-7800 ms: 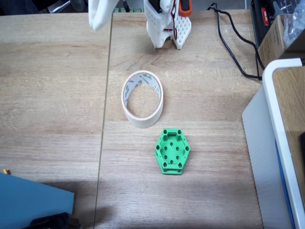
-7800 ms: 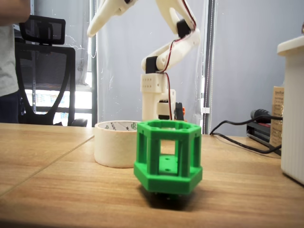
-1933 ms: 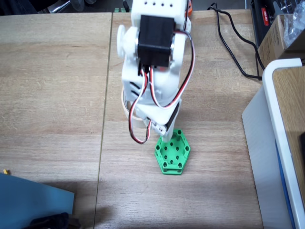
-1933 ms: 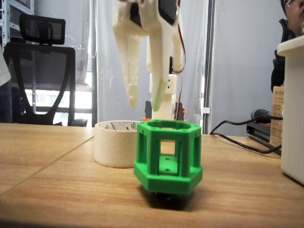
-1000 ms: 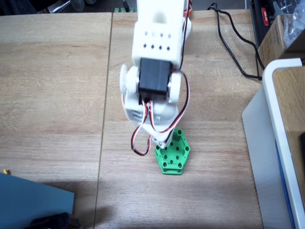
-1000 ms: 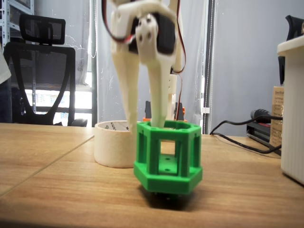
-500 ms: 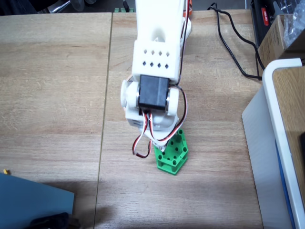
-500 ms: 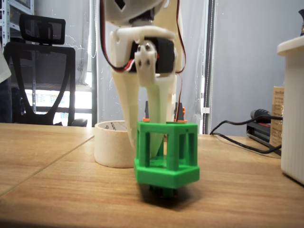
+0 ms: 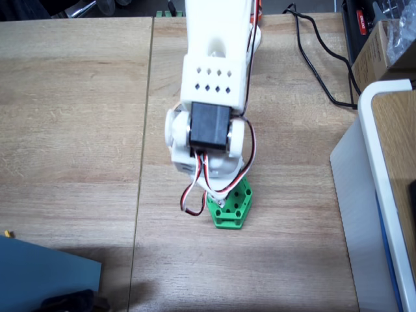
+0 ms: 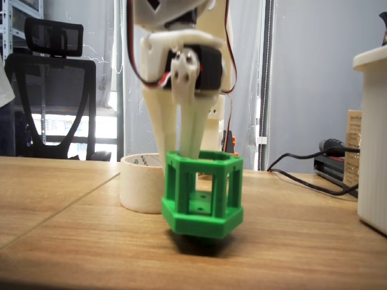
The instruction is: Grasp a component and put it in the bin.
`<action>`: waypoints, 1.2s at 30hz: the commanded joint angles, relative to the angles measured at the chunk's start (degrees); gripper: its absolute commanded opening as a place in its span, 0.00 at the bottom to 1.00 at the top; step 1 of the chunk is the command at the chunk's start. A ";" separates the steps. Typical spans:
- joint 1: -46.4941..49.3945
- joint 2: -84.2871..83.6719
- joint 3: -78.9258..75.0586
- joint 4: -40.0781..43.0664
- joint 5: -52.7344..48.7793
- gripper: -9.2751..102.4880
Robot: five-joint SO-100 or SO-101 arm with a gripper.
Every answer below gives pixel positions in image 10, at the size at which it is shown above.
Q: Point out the beige masking tape roll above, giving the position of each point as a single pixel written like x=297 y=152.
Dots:
x=139 y=187

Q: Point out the grey metal shelf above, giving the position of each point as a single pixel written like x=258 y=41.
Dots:
x=18 y=18

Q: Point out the brown cardboard box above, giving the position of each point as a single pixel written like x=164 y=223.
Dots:
x=352 y=136

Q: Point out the person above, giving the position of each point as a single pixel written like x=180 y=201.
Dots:
x=4 y=90

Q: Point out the small white label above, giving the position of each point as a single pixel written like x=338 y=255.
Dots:
x=262 y=140

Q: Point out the white ribbed container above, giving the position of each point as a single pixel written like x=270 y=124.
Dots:
x=373 y=136

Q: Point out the green hexagonal printed component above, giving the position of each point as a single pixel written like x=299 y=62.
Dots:
x=208 y=223

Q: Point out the grey vertical frame post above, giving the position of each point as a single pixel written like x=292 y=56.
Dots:
x=267 y=75
x=119 y=105

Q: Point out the orange and black clamp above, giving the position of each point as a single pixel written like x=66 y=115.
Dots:
x=229 y=142

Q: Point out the black mesh office chair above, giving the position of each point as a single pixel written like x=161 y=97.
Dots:
x=54 y=39

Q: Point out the black device with red label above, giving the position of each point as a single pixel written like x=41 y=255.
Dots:
x=329 y=169

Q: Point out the small dark object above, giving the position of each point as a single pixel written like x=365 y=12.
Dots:
x=384 y=30

